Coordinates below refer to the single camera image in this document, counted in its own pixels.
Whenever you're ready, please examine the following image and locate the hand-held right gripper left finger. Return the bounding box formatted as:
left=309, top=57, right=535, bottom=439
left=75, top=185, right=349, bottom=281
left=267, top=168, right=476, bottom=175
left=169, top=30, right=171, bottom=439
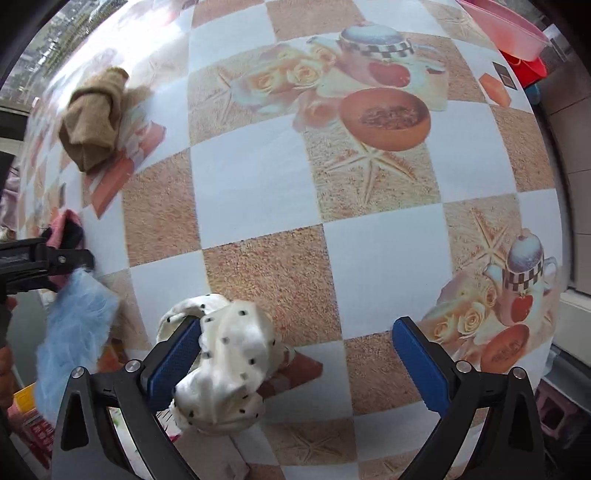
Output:
left=51, top=316, right=218, bottom=480

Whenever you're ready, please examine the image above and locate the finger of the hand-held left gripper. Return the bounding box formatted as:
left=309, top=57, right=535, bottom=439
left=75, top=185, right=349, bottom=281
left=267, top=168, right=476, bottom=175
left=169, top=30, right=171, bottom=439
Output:
left=30, top=244, right=96, bottom=278
left=6, top=274, right=63, bottom=295

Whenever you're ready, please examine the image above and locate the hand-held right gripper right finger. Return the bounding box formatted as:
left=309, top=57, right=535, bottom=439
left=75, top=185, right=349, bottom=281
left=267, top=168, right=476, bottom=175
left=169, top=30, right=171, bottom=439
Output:
left=392, top=316, right=546, bottom=480

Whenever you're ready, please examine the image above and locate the white dotted satin scrunchie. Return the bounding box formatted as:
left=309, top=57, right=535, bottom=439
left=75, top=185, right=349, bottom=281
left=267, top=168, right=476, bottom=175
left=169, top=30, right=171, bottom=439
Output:
left=156, top=293, right=296, bottom=435

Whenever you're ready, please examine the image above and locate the light blue fluffy cloth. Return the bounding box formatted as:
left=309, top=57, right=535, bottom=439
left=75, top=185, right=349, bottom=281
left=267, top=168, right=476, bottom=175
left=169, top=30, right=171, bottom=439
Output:
left=34, top=268, right=122, bottom=421

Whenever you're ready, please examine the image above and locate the pink and black fuzzy sock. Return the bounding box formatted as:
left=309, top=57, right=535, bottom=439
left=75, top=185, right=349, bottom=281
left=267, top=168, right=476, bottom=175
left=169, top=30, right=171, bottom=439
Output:
left=44, top=209, right=86, bottom=250

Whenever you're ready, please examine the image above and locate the pale pink cloth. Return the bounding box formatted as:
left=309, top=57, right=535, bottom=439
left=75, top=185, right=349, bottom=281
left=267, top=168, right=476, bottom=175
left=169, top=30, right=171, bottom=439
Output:
left=0, top=166, right=22, bottom=232

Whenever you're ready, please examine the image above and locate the tan knitted sock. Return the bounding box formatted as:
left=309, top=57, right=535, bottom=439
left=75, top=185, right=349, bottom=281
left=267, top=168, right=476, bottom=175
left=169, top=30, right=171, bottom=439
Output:
left=58, top=67, right=131, bottom=175

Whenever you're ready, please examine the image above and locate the pink plastic stool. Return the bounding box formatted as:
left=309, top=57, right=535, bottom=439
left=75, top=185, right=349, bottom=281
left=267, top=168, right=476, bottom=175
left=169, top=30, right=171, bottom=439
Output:
left=538, top=388, right=580, bottom=439

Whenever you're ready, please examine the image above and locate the red snack packet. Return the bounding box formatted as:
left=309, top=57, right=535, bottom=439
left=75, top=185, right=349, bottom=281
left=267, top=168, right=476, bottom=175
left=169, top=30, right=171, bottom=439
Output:
left=9, top=383, right=61, bottom=467

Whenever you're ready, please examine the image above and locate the checkered printed tablecloth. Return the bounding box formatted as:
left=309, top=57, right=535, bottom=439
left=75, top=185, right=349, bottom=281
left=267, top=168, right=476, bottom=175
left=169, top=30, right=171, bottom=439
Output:
left=21, top=0, right=566, bottom=480

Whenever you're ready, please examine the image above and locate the red plastic basin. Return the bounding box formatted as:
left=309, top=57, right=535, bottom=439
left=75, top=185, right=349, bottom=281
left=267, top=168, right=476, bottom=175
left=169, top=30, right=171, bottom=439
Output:
left=501, top=48, right=548, bottom=86

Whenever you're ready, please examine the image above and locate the pink plastic basin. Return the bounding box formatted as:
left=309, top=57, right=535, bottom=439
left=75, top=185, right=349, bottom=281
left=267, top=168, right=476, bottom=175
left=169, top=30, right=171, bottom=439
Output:
left=457, top=0, right=552, bottom=63

